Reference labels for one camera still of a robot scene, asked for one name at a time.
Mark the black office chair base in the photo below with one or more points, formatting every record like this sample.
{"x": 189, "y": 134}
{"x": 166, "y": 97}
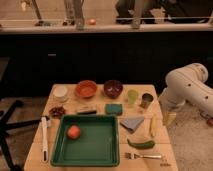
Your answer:
{"x": 5, "y": 126}

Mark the small orange ball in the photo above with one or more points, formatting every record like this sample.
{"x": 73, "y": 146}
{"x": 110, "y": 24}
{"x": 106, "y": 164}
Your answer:
{"x": 92, "y": 22}

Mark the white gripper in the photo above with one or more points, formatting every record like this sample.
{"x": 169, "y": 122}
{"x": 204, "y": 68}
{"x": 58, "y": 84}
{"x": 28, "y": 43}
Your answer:
{"x": 168, "y": 116}

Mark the whiteboard eraser block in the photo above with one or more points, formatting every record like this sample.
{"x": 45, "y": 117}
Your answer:
{"x": 85, "y": 110}

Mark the yellow corn cob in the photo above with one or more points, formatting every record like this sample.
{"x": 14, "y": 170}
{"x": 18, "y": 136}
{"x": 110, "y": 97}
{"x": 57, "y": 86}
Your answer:
{"x": 153, "y": 127}

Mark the green sponge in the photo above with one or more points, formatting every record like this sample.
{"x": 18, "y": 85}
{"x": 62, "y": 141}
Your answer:
{"x": 115, "y": 109}

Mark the green plastic tray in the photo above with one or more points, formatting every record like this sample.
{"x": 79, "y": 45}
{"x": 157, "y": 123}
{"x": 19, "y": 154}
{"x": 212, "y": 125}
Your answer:
{"x": 97, "y": 146}

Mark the orange bowl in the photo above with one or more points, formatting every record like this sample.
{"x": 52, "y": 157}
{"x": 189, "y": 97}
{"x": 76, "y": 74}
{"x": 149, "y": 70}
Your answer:
{"x": 86, "y": 89}

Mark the grey folded cloth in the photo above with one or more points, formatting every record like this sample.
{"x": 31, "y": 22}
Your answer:
{"x": 132, "y": 124}

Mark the white paper cup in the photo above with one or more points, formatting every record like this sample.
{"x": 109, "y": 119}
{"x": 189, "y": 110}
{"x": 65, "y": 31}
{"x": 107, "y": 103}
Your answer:
{"x": 60, "y": 93}

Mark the light green plastic cup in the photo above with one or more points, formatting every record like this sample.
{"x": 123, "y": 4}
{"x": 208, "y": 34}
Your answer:
{"x": 132, "y": 96}

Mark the orange peach fruit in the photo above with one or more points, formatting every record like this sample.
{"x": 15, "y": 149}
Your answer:
{"x": 74, "y": 132}

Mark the dark purple bowl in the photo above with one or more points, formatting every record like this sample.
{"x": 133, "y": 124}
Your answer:
{"x": 113, "y": 88}

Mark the white handled knife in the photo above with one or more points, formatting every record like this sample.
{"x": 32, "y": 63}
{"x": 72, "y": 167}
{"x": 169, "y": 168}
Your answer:
{"x": 44, "y": 139}

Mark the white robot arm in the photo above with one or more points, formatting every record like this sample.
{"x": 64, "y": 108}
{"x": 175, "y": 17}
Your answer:
{"x": 186, "y": 84}

